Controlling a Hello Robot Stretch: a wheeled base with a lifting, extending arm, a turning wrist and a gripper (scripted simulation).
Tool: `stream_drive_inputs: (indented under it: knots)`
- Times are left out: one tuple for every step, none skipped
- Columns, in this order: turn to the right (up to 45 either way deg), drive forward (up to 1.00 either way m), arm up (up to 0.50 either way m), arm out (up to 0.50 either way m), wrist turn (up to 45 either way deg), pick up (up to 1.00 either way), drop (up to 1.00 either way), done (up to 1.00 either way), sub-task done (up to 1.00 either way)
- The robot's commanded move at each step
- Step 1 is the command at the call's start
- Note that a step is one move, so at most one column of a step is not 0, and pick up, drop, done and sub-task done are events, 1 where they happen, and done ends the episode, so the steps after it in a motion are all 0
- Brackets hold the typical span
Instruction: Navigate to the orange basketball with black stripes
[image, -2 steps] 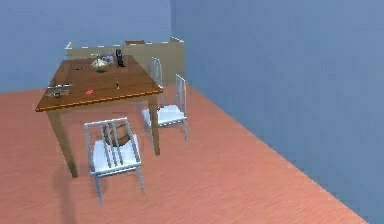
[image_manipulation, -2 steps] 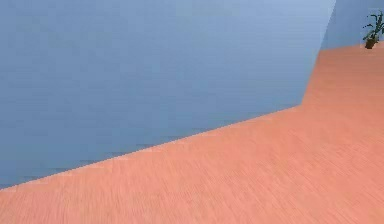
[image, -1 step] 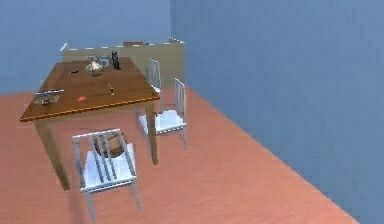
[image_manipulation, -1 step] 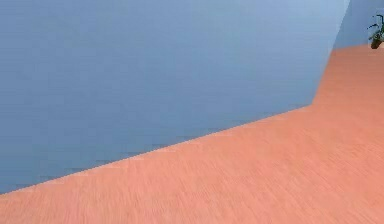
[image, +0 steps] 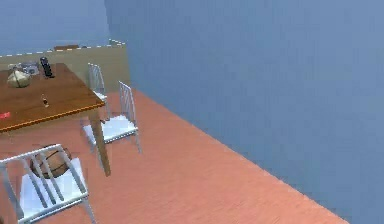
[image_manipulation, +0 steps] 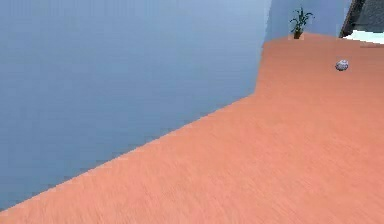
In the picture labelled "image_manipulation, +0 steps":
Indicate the green house plant in pot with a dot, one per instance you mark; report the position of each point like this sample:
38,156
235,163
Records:
299,22

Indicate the grey white patterned ball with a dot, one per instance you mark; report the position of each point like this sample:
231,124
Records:
342,65

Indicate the dark framed doorway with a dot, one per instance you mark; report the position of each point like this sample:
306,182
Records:
363,16

